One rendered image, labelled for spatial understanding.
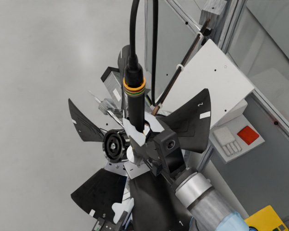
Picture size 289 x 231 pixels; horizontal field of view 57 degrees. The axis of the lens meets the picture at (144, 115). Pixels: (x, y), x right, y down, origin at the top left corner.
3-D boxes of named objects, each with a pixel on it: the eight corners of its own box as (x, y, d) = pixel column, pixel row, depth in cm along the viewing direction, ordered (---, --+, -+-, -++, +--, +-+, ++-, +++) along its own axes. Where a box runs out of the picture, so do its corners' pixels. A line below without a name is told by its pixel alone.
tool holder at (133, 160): (136, 135, 86) (135, 120, 78) (156, 144, 85) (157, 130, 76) (122, 158, 82) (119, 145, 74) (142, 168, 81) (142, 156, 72)
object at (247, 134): (247, 125, 138) (248, 123, 136) (259, 136, 135) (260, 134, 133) (236, 134, 135) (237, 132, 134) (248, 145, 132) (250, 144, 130)
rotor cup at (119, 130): (119, 140, 108) (93, 142, 99) (139, 117, 101) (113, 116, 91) (135, 171, 102) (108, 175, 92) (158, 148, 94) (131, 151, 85)
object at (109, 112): (131, 136, 108) (89, 92, 128) (133, 131, 107) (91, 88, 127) (127, 136, 106) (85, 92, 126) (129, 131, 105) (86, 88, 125)
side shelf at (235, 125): (220, 92, 152) (222, 89, 150) (263, 143, 136) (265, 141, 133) (185, 109, 147) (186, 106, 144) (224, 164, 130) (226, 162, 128)
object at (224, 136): (225, 127, 138) (226, 124, 136) (242, 151, 131) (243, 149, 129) (211, 133, 136) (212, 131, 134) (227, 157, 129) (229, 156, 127)
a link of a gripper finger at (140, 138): (116, 134, 69) (141, 157, 66) (114, 123, 64) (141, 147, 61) (125, 126, 71) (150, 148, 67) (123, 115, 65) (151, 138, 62)
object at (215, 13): (207, 10, 111) (211, -8, 103) (223, 16, 109) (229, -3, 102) (198, 25, 106) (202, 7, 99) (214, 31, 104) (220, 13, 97)
